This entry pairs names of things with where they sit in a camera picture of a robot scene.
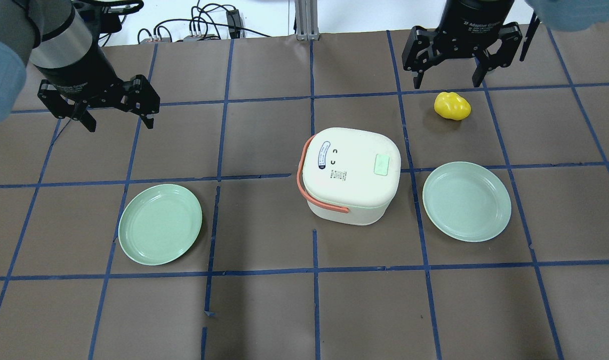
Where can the aluminium frame post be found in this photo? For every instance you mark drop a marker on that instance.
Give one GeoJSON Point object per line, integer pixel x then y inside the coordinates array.
{"type": "Point", "coordinates": [306, 20]}

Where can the green plate near left arm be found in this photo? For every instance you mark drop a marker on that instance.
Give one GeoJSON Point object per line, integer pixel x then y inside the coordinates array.
{"type": "Point", "coordinates": [160, 224]}

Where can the white rice cooker orange handle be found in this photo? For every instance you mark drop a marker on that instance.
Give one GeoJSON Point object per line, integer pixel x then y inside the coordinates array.
{"type": "Point", "coordinates": [349, 176]}

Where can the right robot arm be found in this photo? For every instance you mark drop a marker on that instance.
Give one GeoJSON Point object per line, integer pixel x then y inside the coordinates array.
{"type": "Point", "coordinates": [561, 15]}

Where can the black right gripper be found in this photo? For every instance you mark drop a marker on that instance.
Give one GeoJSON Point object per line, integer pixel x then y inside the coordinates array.
{"type": "Point", "coordinates": [477, 18]}

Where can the green plate near right arm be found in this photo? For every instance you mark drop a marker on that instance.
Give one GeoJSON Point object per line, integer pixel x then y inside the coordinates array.
{"type": "Point", "coordinates": [466, 201]}

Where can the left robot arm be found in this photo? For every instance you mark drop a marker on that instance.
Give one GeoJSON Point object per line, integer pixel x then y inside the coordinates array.
{"type": "Point", "coordinates": [60, 38]}

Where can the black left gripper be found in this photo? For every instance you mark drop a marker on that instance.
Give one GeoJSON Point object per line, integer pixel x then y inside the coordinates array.
{"type": "Point", "coordinates": [81, 69]}

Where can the yellow toy bell pepper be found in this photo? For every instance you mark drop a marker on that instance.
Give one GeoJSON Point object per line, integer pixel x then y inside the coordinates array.
{"type": "Point", "coordinates": [452, 106]}

